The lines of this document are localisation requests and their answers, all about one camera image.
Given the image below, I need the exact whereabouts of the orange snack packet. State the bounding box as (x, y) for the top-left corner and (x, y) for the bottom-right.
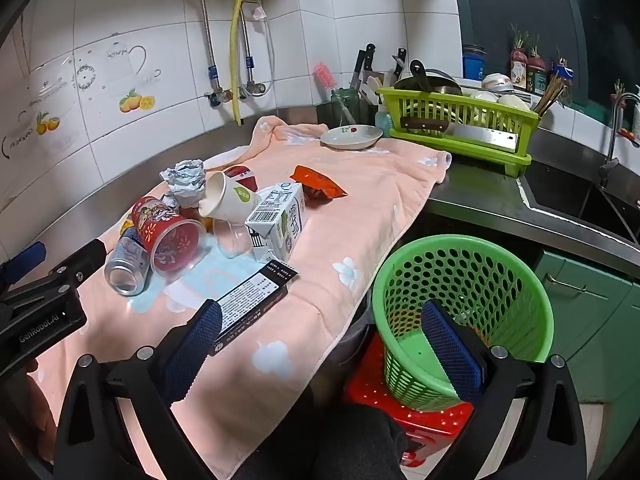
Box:
(290, 165), (348, 206)

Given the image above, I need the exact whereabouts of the blue plastic container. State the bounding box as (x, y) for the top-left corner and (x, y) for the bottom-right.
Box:
(462, 45), (487, 81)

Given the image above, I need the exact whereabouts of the green kitchen cabinet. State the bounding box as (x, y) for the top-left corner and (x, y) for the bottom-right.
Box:
(532, 250), (640, 403)

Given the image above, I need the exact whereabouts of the pink bottle brush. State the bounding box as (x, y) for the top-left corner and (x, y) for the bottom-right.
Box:
(314, 62), (358, 126)

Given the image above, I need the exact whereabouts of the peach flower-print towel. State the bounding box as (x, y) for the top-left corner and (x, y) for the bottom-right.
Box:
(27, 116), (453, 480)

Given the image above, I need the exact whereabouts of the green glass jar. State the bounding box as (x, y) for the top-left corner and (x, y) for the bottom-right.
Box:
(330, 87), (362, 126)

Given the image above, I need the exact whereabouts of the wooden-handled steel cleaver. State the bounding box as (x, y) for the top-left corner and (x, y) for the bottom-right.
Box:
(400, 116), (518, 153)

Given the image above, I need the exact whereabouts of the stainless steel sink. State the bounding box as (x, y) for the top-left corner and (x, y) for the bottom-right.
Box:
(520, 160), (640, 246)

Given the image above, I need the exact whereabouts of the person's dark trouser leg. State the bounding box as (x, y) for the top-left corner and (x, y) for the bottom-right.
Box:
(232, 385), (408, 480)

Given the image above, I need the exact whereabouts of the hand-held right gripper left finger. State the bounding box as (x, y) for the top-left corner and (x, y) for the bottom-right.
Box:
(52, 299), (236, 480)

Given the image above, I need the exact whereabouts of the metal angle valve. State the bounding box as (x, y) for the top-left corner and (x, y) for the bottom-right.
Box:
(205, 65), (233, 108)
(240, 57), (268, 98)

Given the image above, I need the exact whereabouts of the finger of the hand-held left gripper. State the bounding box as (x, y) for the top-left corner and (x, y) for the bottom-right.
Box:
(42, 237), (108, 292)
(0, 241), (47, 286)

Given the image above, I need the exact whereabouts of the silver blue drink can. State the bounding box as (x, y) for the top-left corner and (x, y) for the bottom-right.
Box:
(104, 227), (153, 296)

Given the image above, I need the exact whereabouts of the metal flexible water hose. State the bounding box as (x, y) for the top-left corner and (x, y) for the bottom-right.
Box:
(187, 0), (221, 73)
(239, 5), (256, 68)

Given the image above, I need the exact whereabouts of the white ceramic plate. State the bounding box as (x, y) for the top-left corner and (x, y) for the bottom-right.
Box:
(320, 125), (384, 151)

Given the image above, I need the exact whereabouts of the red plastic stool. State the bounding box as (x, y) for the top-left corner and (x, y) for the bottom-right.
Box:
(342, 332), (476, 466)

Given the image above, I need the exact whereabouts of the green plastic dish rack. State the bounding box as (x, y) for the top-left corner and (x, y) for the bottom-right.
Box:
(376, 86), (543, 178)

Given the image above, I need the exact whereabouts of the red-lidded jar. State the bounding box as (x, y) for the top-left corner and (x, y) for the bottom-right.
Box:
(510, 47), (530, 91)

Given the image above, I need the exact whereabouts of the clear plastic cup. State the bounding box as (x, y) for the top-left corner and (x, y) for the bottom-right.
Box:
(212, 220), (252, 261)

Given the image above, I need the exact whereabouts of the white paper cup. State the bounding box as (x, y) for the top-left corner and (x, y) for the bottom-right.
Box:
(199, 171), (262, 223)

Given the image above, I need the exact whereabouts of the green-labelled jar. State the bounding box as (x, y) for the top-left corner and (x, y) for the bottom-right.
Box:
(529, 55), (549, 95)

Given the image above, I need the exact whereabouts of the bundle of wooden chopsticks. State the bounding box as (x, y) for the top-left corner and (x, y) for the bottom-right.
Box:
(532, 72), (566, 116)

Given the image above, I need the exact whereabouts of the white milk carton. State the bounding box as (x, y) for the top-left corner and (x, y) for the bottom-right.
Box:
(244, 181), (307, 262)

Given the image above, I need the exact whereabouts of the foil ball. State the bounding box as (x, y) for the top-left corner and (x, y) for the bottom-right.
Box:
(159, 159), (208, 208)

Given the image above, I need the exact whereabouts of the patterned ceramic bowl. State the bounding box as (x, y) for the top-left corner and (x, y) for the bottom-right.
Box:
(482, 72), (513, 92)

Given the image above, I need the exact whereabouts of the long black cardboard box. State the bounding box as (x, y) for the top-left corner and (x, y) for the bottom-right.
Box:
(202, 258), (299, 358)

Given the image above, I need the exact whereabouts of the red printed plastic cup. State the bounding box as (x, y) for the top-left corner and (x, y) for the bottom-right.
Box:
(131, 196), (208, 281)

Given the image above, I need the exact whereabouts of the yellow corrugated gas hose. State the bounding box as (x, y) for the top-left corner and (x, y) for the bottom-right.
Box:
(230, 0), (246, 126)

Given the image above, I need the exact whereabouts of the black wok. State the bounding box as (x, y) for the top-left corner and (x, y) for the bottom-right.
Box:
(394, 60), (463, 96)

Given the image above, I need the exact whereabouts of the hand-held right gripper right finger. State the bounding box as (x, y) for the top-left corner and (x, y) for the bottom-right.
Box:
(421, 300), (587, 480)

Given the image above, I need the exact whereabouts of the chrome sink faucet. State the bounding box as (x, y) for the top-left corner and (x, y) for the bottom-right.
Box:
(597, 92), (640, 191)

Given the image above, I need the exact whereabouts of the green perforated waste basket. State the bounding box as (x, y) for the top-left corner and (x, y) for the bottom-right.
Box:
(372, 235), (555, 411)

